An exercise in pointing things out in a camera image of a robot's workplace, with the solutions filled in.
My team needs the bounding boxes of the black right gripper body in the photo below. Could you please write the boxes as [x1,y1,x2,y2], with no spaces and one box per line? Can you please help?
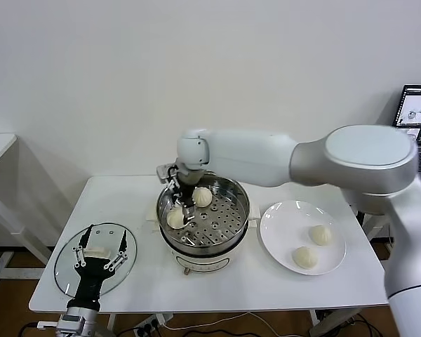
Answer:
[175,171,198,209]

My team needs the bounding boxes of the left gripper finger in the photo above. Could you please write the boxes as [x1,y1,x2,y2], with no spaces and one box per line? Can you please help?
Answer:
[103,230,129,272]
[72,225,94,270]

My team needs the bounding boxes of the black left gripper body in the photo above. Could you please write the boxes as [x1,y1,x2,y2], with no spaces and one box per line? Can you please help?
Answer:
[72,258,114,305]

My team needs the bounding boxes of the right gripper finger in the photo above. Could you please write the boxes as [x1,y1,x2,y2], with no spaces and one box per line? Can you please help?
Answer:
[170,189,183,211]
[181,205,198,228]

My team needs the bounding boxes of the white steamed baozi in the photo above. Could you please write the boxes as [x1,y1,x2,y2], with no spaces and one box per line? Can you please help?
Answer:
[192,186,213,207]
[308,225,334,246]
[291,246,319,270]
[166,206,186,230]

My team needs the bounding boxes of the glass pot lid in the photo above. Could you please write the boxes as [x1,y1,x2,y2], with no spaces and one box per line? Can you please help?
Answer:
[53,220,138,301]

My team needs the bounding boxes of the steel steamer basket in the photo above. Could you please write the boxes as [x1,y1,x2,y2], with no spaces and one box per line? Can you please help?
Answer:
[155,175,250,251]

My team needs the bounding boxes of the white electric cooking pot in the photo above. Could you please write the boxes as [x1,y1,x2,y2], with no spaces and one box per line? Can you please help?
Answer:
[145,197,261,277]

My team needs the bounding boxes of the white power strip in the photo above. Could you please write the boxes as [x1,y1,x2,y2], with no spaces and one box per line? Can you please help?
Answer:
[132,313,175,337]

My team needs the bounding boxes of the white round plate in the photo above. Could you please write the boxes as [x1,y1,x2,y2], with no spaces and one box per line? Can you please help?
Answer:
[259,199,347,277]

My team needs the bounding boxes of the grey open laptop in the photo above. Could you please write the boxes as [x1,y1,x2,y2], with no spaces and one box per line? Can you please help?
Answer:
[392,84,421,206]

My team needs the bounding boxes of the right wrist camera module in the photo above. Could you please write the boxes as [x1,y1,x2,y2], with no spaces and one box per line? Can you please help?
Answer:
[156,163,180,190]

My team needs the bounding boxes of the white floor cord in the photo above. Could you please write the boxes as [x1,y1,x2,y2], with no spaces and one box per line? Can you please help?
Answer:
[161,310,250,331]

